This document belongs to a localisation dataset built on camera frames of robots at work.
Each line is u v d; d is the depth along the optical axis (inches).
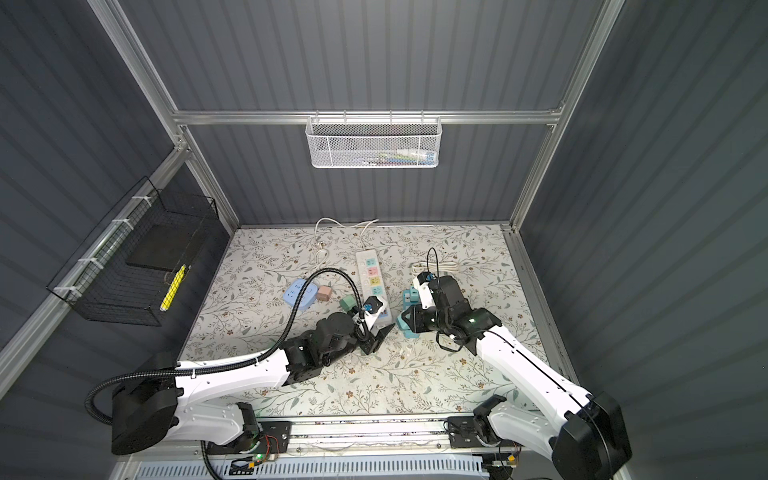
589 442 15.5
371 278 40.0
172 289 27.3
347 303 37.9
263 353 21.2
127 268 28.4
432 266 41.7
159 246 30.1
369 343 26.8
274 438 28.5
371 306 25.2
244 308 38.5
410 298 37.1
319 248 44.0
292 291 38.9
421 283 28.7
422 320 27.6
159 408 16.0
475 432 28.7
